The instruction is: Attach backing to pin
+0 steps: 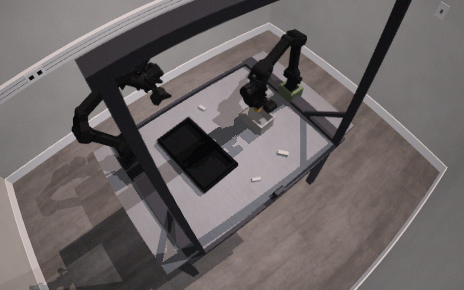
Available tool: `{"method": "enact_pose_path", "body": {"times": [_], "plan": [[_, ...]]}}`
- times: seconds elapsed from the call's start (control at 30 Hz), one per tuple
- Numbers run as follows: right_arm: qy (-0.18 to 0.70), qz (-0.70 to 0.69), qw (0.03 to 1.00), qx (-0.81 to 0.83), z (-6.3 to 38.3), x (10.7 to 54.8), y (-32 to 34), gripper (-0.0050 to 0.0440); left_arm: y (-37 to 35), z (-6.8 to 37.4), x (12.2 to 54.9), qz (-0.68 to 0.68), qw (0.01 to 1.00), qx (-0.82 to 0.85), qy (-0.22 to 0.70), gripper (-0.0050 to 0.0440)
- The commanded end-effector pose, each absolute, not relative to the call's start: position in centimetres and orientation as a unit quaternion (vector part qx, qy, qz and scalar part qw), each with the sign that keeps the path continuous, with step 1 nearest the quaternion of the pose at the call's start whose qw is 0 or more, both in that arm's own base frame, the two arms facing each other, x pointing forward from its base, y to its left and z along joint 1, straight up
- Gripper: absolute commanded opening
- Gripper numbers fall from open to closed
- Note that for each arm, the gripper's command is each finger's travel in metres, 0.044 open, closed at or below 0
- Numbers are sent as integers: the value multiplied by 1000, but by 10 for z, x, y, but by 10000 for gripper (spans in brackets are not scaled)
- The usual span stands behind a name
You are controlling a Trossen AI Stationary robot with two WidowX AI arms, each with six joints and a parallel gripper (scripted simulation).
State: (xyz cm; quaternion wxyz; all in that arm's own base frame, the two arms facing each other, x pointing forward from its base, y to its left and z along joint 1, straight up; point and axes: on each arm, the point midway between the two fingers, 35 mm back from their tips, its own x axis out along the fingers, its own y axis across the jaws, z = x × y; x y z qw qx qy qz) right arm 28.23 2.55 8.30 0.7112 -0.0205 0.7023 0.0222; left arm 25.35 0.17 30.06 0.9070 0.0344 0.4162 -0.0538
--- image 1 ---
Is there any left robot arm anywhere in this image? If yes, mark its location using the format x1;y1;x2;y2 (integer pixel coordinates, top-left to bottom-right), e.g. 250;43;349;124
72;59;164;167

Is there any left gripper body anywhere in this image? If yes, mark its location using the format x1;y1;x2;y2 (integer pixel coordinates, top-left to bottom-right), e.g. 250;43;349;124
135;72;166;106

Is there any black metal overhead frame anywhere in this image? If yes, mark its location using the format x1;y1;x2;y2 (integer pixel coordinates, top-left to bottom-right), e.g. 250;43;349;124
75;0;412;255

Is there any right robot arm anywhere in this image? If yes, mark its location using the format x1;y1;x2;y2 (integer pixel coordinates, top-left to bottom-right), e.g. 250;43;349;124
240;29;307;108

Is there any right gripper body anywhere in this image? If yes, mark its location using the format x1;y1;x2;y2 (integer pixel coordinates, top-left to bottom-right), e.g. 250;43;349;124
257;87;277;113

